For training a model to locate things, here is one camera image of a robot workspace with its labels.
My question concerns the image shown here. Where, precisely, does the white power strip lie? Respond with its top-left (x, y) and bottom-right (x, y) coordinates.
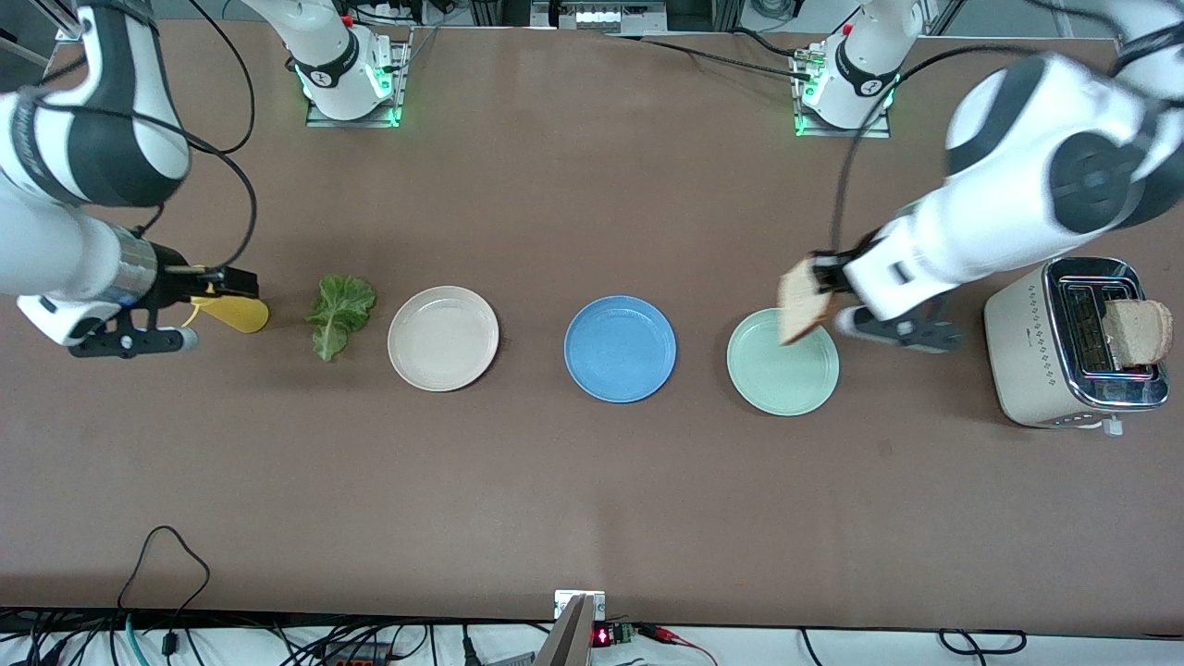
top-left (550, 0), bottom-right (669, 34)

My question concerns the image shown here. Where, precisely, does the black cable to arm base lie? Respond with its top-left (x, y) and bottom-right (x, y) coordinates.
top-left (601, 28), bottom-right (815, 82)

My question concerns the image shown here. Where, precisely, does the cream and chrome toaster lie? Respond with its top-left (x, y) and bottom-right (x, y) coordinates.
top-left (983, 255), bottom-right (1172, 438)

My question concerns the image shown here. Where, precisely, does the yellow squeeze bottle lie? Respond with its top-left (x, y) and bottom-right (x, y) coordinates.
top-left (180, 294), bottom-right (270, 334)

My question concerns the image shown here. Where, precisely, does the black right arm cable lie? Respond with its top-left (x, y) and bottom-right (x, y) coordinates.
top-left (28, 0), bottom-right (258, 271)

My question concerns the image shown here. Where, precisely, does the blue round plate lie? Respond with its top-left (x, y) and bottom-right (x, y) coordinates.
top-left (563, 295), bottom-right (678, 404)

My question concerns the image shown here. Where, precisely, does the thin black looped cable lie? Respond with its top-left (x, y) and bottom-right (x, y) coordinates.
top-left (116, 525), bottom-right (212, 616)

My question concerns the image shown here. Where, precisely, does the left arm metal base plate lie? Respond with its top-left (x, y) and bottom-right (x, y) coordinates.
top-left (794, 48), bottom-right (894, 140)

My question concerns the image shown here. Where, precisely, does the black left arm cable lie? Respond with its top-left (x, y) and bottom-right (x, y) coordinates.
top-left (828, 42), bottom-right (1028, 255)

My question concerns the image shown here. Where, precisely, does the light green round plate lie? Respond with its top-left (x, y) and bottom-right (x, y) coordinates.
top-left (726, 307), bottom-right (841, 417)

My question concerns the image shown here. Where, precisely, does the green lettuce leaf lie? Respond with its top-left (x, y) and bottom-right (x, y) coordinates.
top-left (305, 274), bottom-right (377, 363)

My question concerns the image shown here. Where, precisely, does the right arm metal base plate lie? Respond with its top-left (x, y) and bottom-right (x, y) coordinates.
top-left (305, 37), bottom-right (410, 129)

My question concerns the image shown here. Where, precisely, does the beige round plate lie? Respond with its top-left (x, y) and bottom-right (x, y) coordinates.
top-left (387, 285), bottom-right (500, 393)

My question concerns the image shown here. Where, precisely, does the grey metal camera mount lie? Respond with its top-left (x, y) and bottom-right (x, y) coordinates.
top-left (532, 590), bottom-right (607, 666)

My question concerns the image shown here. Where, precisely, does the black coiled cable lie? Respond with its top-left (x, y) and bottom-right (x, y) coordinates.
top-left (939, 629), bottom-right (1028, 656)

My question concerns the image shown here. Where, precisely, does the bread slice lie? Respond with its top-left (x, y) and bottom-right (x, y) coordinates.
top-left (1104, 298), bottom-right (1175, 367)
top-left (777, 257), bottom-right (838, 346)

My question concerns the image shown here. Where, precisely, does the red clip wire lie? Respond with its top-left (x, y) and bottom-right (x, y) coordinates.
top-left (638, 624), bottom-right (721, 666)

